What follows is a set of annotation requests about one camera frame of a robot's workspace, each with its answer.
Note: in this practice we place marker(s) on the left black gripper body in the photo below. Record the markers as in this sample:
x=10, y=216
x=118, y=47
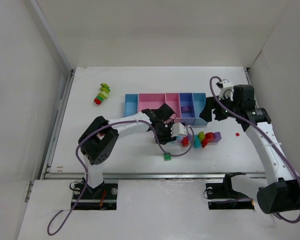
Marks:
x=162, y=133

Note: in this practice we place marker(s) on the purple lego plate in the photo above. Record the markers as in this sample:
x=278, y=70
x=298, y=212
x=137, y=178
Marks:
x=186, y=109

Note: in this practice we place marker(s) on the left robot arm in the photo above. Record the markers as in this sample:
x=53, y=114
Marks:
x=99, y=139

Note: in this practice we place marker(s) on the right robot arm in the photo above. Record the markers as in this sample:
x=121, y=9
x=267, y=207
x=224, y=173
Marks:
x=282, y=192

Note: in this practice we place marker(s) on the purple blue bin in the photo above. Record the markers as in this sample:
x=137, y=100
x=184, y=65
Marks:
x=186, y=99

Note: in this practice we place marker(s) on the small green lego brick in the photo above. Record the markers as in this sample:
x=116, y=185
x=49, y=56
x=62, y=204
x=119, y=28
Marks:
x=167, y=157

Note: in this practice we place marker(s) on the large pink bin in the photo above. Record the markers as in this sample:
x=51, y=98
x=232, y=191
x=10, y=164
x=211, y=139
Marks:
x=150, y=100

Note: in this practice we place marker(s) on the left light blue bin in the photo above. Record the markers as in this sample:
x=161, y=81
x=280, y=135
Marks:
x=130, y=104

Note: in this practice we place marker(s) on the green yellow red lego stack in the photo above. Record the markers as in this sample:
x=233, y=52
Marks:
x=103, y=94

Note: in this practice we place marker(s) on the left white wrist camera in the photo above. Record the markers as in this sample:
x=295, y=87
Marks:
x=178, y=129

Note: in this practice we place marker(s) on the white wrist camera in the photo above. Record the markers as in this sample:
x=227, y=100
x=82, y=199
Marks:
x=226, y=89
x=178, y=129

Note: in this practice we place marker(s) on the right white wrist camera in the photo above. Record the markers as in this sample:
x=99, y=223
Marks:
x=226, y=89

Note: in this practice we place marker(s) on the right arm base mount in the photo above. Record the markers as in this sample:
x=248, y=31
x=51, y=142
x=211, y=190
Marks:
x=222, y=196

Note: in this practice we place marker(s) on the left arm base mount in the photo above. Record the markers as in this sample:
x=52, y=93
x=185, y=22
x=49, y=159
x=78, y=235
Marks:
x=101, y=198

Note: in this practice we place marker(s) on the aluminium rail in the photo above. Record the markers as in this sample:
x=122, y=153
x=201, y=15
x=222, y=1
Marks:
x=136, y=176

